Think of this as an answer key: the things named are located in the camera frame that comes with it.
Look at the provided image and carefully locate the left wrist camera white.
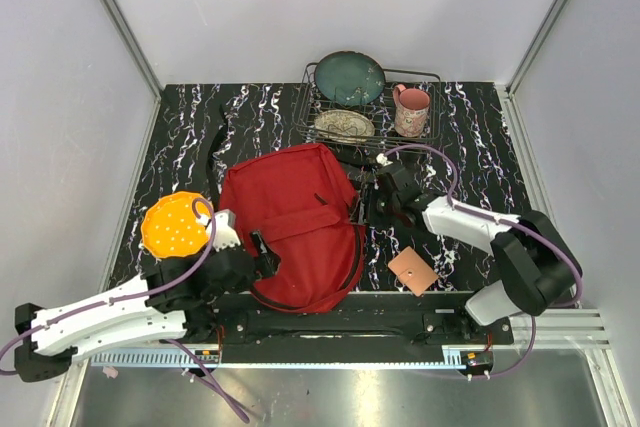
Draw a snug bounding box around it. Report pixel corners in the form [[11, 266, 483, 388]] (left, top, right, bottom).
[[212, 209, 242, 251]]

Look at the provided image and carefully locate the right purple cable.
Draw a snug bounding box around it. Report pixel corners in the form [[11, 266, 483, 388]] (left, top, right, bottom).
[[387, 144, 585, 381]]

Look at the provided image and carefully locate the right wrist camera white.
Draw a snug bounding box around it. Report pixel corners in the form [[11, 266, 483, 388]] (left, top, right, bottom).
[[376, 153, 392, 167]]

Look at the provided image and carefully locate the patterned beige plate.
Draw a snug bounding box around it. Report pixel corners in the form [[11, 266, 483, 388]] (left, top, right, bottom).
[[313, 109, 375, 143]]

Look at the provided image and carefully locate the teal ceramic plate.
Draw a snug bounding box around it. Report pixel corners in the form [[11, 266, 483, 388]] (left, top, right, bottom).
[[313, 51, 386, 107]]

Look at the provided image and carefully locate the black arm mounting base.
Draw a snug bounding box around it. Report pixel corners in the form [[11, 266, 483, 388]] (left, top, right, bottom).
[[180, 292, 514, 346]]

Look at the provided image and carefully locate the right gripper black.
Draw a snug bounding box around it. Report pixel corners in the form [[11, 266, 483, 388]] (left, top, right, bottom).
[[349, 182, 400, 229]]

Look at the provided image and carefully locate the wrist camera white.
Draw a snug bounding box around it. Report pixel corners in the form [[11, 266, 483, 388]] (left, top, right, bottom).
[[376, 153, 392, 167], [212, 209, 242, 251]]

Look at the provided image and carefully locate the orange perforated plate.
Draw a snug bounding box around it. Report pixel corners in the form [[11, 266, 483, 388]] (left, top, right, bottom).
[[140, 191, 211, 259]]

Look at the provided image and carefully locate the black wire dish rack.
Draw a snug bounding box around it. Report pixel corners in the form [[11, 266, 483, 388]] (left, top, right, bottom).
[[293, 62, 445, 152]]

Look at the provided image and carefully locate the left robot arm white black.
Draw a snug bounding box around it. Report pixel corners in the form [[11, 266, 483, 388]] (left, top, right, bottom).
[[1, 232, 281, 383]]

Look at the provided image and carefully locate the red backpack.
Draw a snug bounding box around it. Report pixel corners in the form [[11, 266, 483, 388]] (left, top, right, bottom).
[[205, 143, 365, 313]]

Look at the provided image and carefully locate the pink patterned mug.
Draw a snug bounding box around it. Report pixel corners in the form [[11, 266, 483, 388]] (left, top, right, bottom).
[[392, 84, 431, 138]]

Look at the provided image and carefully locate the aluminium frame rail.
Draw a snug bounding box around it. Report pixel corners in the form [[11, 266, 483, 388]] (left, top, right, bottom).
[[88, 309, 609, 370]]

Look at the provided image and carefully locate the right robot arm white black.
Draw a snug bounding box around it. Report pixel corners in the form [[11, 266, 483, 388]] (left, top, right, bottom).
[[363, 163, 583, 344]]

